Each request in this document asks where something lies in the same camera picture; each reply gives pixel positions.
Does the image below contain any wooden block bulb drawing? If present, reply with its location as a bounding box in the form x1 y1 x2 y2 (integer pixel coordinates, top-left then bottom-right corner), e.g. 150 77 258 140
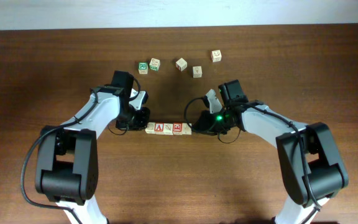
193 66 203 78

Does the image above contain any wooden J block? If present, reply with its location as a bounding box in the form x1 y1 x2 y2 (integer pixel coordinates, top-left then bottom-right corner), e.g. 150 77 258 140
181 123 192 135

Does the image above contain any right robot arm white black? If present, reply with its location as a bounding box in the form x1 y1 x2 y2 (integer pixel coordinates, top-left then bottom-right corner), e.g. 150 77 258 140
189 80 349 223

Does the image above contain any wooden block with drawing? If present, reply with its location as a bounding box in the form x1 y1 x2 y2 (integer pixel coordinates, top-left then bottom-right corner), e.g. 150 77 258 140
145 122 155 134

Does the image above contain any green edged wooden block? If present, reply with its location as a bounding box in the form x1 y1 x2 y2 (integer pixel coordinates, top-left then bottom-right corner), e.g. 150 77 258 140
149 58 161 71

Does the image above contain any wooden block circle drawing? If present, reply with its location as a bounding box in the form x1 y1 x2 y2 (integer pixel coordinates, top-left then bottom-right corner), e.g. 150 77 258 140
175 58 188 72

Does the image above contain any red A letter block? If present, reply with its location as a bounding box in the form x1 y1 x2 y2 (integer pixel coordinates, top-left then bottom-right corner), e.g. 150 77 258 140
154 123 164 134

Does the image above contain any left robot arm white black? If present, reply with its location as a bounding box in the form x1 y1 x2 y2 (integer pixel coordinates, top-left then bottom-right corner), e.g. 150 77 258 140
35 71 150 223

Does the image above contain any wooden block far right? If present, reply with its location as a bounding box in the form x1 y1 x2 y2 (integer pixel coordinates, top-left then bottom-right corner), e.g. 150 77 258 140
211 50 222 62

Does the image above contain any red E letter block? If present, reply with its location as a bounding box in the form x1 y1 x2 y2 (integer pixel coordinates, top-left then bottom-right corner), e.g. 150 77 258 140
172 123 183 135

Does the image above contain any green R letter block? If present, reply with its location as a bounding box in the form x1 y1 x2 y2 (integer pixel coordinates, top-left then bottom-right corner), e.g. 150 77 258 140
138 62 149 75

